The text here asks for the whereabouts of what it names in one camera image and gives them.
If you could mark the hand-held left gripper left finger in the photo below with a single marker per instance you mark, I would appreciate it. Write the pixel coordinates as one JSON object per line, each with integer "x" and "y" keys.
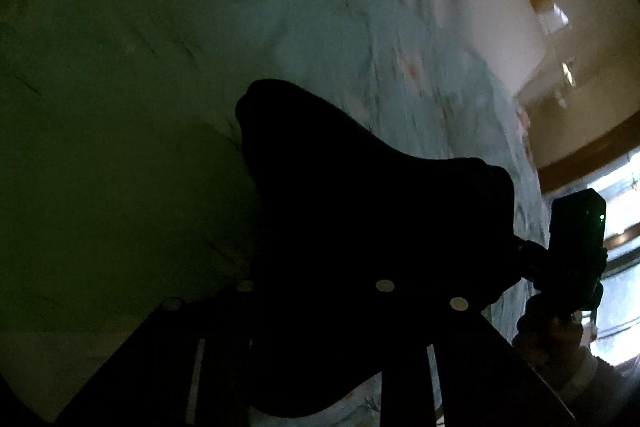
{"x": 150, "y": 357}

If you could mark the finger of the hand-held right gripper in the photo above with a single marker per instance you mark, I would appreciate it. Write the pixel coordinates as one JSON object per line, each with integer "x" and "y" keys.
{"x": 532, "y": 259}

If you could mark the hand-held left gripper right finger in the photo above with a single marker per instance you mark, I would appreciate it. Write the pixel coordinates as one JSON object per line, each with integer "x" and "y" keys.
{"x": 465, "y": 357}

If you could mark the black pants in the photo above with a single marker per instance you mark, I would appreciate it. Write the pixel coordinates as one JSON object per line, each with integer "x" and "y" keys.
{"x": 360, "y": 207}

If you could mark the person's right hand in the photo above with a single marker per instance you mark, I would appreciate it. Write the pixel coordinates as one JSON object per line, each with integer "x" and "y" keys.
{"x": 547, "y": 337}

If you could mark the window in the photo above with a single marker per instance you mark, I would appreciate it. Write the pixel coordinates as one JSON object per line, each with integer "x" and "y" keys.
{"x": 622, "y": 257}

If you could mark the beige wooden wardrobe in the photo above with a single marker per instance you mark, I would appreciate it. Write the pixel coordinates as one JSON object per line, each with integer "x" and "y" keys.
{"x": 590, "y": 72}

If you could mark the teal floral bed sheet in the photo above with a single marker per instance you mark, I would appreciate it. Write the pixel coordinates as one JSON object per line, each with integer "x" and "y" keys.
{"x": 150, "y": 82}

